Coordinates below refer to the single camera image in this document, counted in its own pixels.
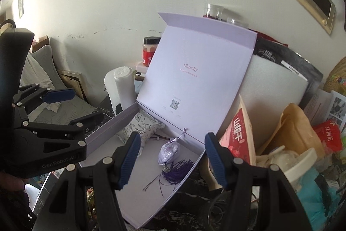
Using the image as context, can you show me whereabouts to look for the blue plastic bag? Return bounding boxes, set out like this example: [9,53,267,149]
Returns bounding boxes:
[295,166,346,231]

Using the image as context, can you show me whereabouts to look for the white foam board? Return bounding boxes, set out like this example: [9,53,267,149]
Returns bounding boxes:
[235,54,309,150]

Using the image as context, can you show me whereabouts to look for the lavender gift box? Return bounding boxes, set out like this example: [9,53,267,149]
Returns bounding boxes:
[78,12,257,229]

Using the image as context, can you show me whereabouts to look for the red snack bag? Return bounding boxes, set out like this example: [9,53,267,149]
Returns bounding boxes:
[200,94,257,191]

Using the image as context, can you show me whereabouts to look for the person's left hand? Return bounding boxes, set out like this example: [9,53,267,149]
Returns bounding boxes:
[0,173,25,191]

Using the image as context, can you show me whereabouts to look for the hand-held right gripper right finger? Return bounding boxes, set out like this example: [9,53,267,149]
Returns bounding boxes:
[204,132,315,231]

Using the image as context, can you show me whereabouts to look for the person's left forearm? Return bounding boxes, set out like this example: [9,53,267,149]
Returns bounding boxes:
[0,189,31,222]

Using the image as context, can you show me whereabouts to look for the purple tasselled sachet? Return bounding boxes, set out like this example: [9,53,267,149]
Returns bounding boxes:
[143,128,195,197]

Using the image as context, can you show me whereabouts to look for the clear glass cup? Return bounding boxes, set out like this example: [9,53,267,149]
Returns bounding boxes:
[207,188,260,231]

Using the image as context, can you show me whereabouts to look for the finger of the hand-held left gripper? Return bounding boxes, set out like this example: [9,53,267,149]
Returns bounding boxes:
[12,84,76,108]
[23,111,105,140]

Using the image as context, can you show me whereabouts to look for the wooden picture frame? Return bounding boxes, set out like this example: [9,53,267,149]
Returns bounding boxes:
[58,70,88,103]

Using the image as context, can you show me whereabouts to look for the woven straw hat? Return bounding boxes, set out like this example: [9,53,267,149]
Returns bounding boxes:
[323,56,346,96]

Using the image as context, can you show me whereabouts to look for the brown paper bag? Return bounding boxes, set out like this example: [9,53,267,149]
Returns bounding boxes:
[255,102,326,158]

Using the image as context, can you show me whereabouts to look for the white kettle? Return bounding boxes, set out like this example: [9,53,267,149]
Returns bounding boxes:
[278,147,325,194]

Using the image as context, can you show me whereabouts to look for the red spice jar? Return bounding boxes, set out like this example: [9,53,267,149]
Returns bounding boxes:
[142,37,162,67]

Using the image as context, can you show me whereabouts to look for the grey chair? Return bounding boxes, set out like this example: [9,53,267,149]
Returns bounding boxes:
[20,44,95,123]

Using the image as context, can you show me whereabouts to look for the white paper towel roll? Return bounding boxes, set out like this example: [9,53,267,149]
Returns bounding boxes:
[104,66,137,110]

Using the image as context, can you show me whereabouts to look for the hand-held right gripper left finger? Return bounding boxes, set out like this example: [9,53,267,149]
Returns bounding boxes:
[32,131,142,231]

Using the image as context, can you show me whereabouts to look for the red snack packet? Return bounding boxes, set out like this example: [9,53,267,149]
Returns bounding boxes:
[312,120,344,153]

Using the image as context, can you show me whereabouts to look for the brown cardboard box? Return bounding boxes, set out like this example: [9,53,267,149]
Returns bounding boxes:
[32,36,50,53]

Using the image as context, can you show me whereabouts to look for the white paper leaflet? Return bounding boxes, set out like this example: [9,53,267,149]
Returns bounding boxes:
[303,89,334,123]

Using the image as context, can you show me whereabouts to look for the white printed sachet pillow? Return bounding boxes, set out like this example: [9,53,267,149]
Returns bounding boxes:
[117,109,165,143]

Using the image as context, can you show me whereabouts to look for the black and white photo print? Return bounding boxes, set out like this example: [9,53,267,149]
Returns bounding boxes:
[326,90,346,123]

